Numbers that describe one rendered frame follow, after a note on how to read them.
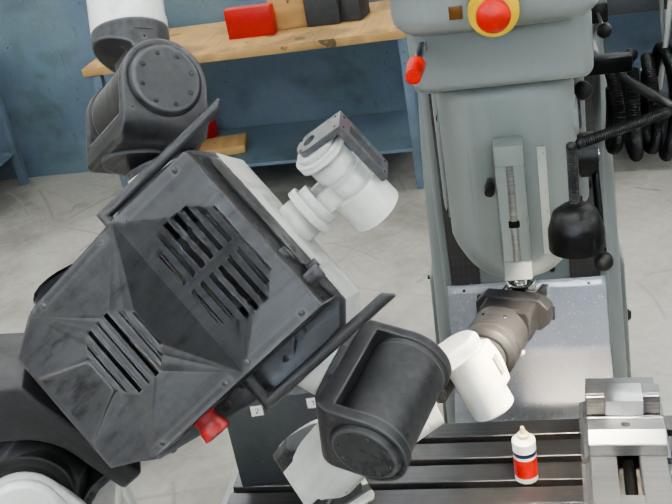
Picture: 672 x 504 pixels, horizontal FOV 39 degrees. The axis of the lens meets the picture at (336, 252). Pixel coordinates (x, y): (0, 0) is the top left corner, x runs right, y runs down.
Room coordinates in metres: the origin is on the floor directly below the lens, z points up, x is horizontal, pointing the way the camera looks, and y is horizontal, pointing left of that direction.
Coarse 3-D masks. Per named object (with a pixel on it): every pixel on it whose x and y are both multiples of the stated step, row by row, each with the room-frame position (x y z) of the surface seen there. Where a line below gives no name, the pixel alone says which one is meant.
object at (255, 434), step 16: (288, 400) 1.40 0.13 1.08; (304, 400) 1.40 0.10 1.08; (240, 416) 1.41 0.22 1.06; (256, 416) 1.40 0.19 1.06; (272, 416) 1.40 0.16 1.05; (288, 416) 1.40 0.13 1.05; (304, 416) 1.40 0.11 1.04; (240, 432) 1.41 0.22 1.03; (256, 432) 1.40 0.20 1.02; (272, 432) 1.40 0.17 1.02; (288, 432) 1.40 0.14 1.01; (240, 448) 1.41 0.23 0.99; (256, 448) 1.40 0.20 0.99; (272, 448) 1.40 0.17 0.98; (240, 464) 1.41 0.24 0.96; (256, 464) 1.41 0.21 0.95; (272, 464) 1.40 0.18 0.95; (256, 480) 1.41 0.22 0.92; (272, 480) 1.40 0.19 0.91
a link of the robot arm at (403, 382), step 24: (384, 360) 0.89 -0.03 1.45; (408, 360) 0.89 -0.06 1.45; (432, 360) 0.90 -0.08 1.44; (360, 384) 0.87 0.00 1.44; (384, 384) 0.86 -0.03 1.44; (408, 384) 0.86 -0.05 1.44; (432, 384) 0.88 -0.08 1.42; (360, 408) 0.83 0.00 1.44; (384, 408) 0.83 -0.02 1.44; (408, 408) 0.84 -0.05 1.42; (432, 408) 0.87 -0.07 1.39; (408, 432) 0.82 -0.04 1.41
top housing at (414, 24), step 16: (400, 0) 1.17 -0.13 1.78; (416, 0) 1.15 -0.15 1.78; (432, 0) 1.15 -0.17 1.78; (448, 0) 1.14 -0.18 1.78; (464, 0) 1.14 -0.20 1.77; (528, 0) 1.12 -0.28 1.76; (544, 0) 1.12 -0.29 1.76; (560, 0) 1.11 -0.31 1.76; (576, 0) 1.11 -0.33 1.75; (592, 0) 1.13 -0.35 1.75; (400, 16) 1.17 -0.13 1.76; (416, 16) 1.16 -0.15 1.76; (432, 16) 1.15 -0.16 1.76; (448, 16) 1.14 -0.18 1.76; (464, 16) 1.14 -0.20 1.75; (528, 16) 1.12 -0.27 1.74; (544, 16) 1.12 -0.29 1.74; (560, 16) 1.12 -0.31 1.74; (416, 32) 1.16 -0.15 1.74; (432, 32) 1.15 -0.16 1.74; (448, 32) 1.15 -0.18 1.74
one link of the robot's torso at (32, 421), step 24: (0, 336) 1.00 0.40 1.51; (0, 360) 0.94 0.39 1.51; (0, 384) 0.89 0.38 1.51; (24, 384) 0.89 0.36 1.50; (0, 408) 0.88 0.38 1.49; (24, 408) 0.88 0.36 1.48; (48, 408) 0.89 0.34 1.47; (0, 432) 0.88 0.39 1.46; (24, 432) 0.88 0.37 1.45; (48, 432) 0.88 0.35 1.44; (72, 432) 0.89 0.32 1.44; (96, 456) 0.89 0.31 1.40; (96, 480) 0.93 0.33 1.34; (120, 480) 0.89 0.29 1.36
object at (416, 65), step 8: (416, 48) 1.22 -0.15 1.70; (424, 48) 1.22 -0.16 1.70; (416, 56) 1.16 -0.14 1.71; (408, 64) 1.14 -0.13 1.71; (416, 64) 1.13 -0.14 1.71; (424, 64) 1.15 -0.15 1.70; (408, 72) 1.11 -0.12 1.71; (416, 72) 1.11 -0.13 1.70; (408, 80) 1.11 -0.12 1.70; (416, 80) 1.11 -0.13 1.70
